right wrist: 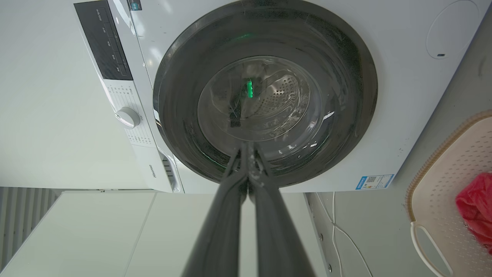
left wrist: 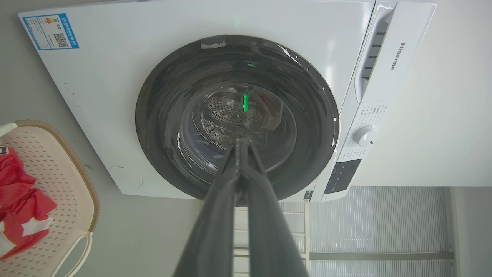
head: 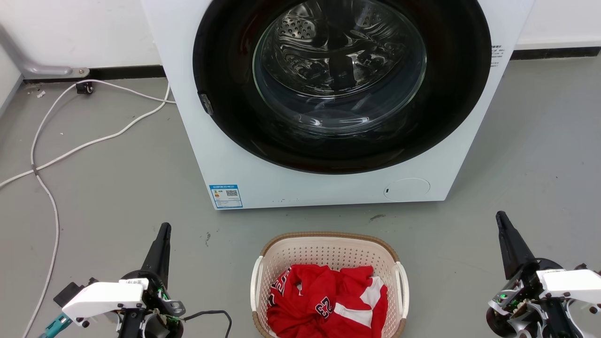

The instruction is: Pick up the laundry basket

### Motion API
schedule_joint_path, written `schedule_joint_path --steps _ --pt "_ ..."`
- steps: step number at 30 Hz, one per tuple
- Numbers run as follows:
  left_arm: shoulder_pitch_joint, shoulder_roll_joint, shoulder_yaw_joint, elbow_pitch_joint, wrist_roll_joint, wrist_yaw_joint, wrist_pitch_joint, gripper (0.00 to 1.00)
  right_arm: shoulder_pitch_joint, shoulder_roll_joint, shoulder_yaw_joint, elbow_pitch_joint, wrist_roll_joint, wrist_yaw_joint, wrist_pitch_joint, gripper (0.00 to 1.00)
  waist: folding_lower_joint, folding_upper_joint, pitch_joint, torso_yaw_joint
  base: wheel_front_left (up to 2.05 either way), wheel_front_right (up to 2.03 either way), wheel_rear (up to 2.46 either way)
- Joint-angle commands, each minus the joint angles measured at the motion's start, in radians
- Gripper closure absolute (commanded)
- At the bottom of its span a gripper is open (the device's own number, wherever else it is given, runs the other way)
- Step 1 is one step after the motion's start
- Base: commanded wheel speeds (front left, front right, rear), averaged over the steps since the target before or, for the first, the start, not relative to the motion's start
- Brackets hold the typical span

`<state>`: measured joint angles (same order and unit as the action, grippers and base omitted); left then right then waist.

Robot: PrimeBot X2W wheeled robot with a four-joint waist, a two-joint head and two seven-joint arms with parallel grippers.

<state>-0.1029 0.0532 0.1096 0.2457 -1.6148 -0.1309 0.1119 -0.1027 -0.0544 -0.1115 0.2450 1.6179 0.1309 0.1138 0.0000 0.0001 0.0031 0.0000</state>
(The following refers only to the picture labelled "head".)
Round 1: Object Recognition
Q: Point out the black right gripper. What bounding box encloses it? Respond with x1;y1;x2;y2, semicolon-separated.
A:
485;211;570;338

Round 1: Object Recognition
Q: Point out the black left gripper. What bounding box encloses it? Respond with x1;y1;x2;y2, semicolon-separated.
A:
116;223;185;338

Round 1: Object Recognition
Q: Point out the beige plastic laundry basket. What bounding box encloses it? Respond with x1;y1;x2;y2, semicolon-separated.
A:
250;231;410;338

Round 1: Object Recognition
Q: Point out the blue energy label sticker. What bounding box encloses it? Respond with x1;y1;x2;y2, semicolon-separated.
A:
209;184;243;209

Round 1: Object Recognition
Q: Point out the white front-load washing machine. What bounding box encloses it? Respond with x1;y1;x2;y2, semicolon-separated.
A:
141;0;536;210

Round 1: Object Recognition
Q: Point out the round white filter cover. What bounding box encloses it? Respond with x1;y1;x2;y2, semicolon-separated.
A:
384;178;431;202

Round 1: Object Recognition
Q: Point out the round black glass washer door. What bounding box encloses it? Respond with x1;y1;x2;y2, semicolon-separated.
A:
193;0;492;175

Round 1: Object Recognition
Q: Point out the red and white jersey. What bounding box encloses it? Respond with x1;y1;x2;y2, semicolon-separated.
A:
267;264;389;338

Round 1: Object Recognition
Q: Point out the steel washing drum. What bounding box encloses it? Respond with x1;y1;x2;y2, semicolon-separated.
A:
254;0;428;137

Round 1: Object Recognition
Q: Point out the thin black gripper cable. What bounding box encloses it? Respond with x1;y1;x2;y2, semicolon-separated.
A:
181;309;233;338

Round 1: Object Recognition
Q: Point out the long white floor cable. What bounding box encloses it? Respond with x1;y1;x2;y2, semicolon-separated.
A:
21;79;177;338

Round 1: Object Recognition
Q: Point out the teal cable connector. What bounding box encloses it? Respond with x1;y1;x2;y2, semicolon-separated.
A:
39;314;73;338

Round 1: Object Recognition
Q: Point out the white power cable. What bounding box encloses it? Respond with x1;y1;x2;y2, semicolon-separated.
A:
0;81;170;188

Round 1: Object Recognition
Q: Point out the grey wall pipe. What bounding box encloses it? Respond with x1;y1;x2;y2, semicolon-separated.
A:
0;23;90;79

